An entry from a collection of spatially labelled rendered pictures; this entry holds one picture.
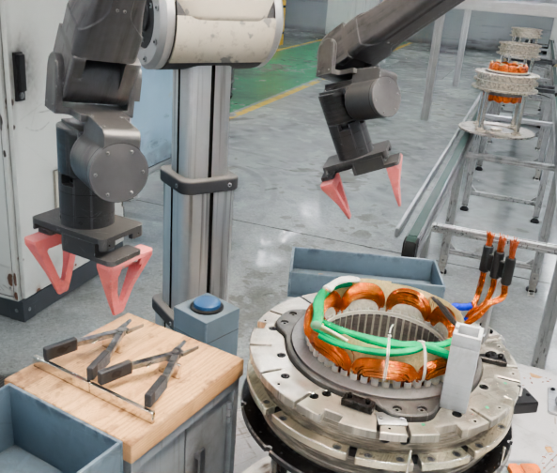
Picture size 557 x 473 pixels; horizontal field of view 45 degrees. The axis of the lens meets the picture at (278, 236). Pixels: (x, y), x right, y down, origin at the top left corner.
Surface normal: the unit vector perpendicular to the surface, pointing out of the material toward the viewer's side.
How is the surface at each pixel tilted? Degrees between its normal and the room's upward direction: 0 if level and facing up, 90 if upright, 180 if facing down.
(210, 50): 119
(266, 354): 0
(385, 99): 73
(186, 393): 0
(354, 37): 78
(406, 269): 90
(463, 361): 90
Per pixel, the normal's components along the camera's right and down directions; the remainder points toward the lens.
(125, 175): 0.54, 0.36
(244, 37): 0.51, 0.56
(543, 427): 0.07, -0.93
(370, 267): -0.07, 0.36
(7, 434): 0.85, 0.25
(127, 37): 0.40, 0.74
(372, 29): -0.69, -0.08
